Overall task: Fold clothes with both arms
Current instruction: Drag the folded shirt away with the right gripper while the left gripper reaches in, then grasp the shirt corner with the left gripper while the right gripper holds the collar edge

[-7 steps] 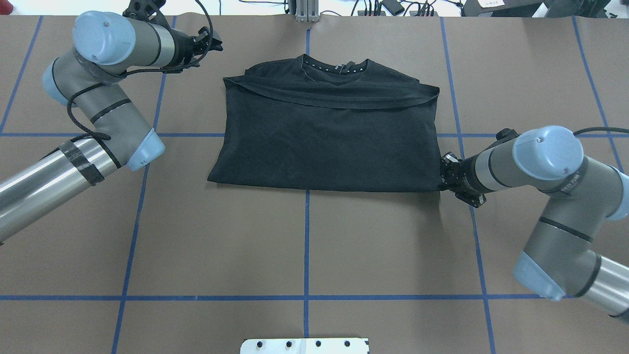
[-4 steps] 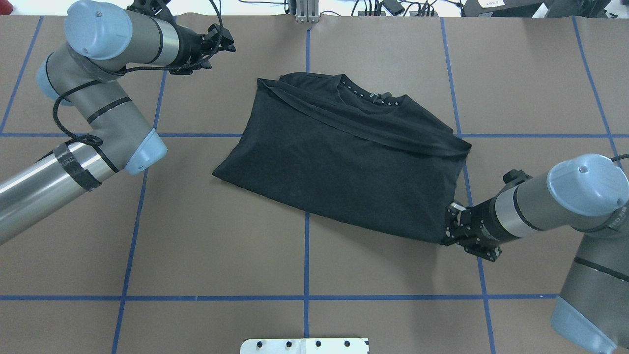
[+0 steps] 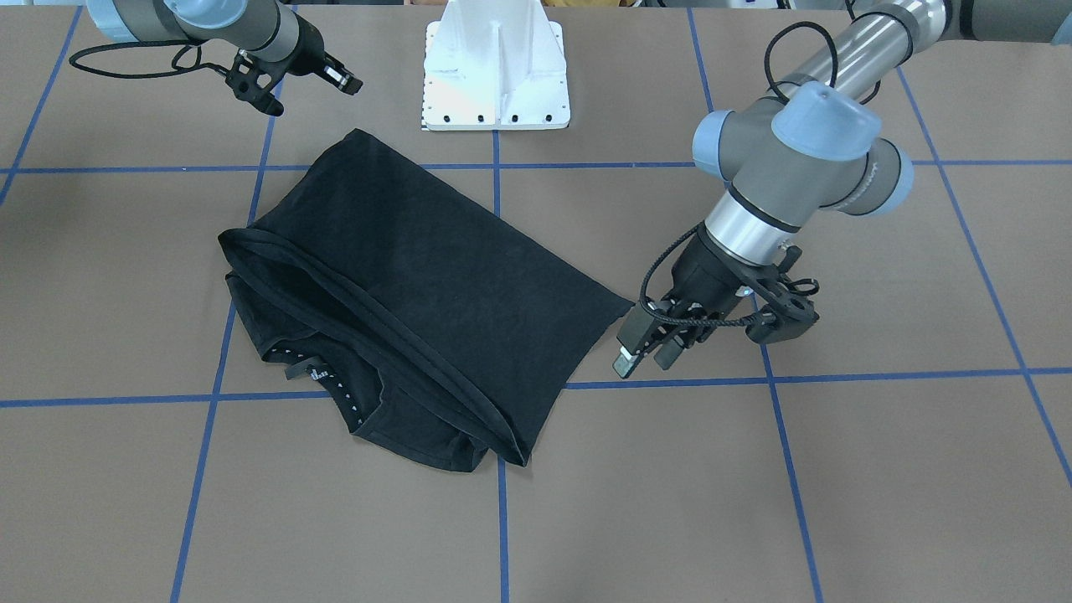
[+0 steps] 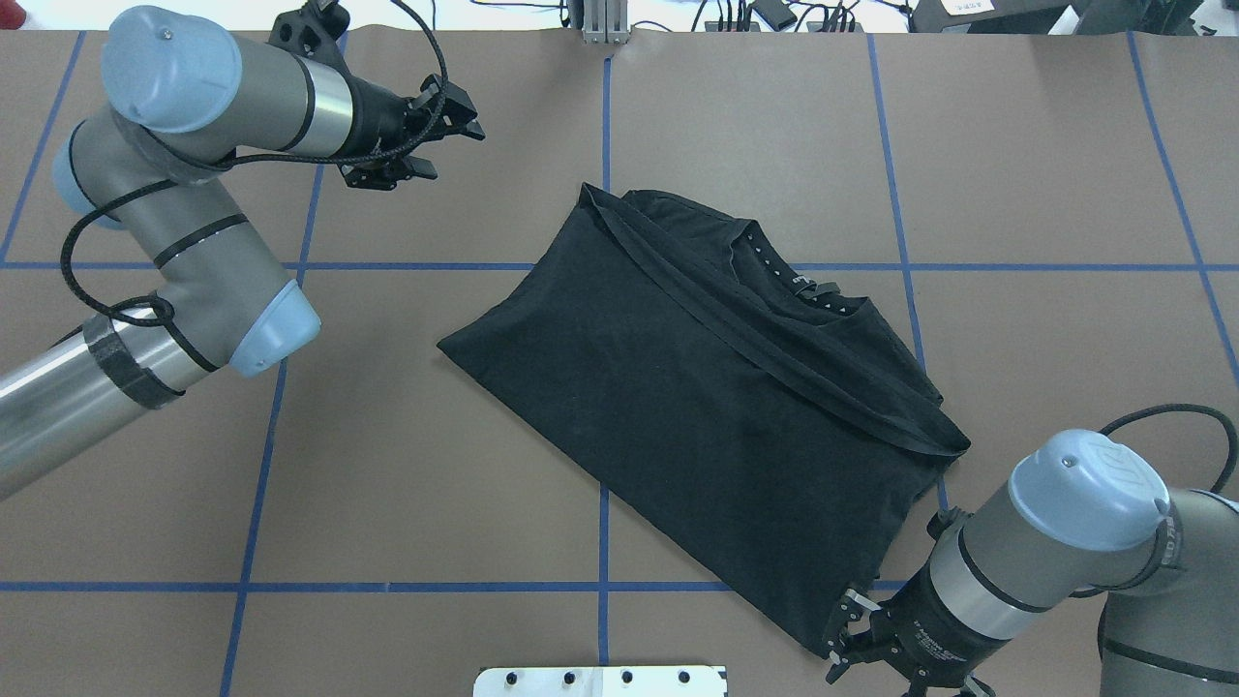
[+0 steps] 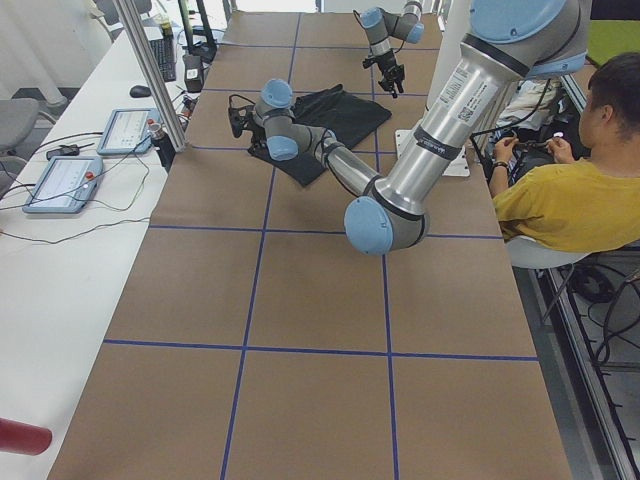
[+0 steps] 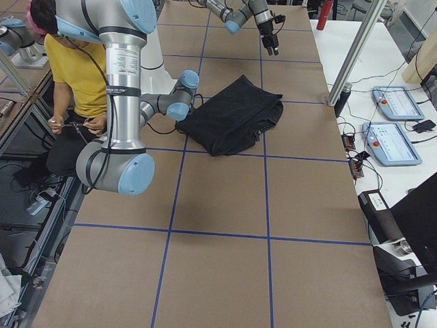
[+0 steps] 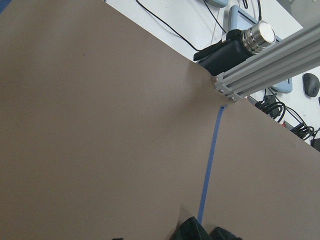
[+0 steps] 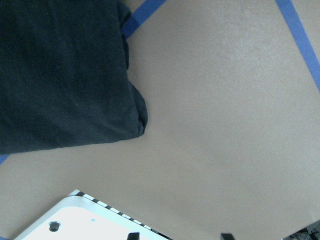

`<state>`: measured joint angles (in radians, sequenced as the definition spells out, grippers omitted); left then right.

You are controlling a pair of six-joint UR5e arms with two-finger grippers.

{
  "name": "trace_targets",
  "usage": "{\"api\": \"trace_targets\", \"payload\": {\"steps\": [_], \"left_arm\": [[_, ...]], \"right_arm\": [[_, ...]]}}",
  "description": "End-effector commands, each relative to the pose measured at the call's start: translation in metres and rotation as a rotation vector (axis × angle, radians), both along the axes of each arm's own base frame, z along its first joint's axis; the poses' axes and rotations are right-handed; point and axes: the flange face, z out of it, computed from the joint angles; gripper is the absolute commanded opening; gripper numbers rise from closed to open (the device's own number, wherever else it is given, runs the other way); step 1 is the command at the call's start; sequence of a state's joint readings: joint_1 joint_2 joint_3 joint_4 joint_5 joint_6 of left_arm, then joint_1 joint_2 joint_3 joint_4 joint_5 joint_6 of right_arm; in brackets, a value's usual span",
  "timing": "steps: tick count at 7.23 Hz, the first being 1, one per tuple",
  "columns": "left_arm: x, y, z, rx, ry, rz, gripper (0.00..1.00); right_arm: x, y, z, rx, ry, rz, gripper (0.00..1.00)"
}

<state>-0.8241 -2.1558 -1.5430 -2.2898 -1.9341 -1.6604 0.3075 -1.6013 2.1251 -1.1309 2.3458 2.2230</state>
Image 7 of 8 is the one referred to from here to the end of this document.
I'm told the black computer mouse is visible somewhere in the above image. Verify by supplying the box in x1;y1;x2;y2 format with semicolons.
302;73;320;98

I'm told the aluminium frame post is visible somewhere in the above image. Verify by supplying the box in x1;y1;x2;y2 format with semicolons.
212;20;320;102

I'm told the black graphic t-shirt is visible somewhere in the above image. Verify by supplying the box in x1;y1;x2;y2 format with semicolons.
170;216;242;240

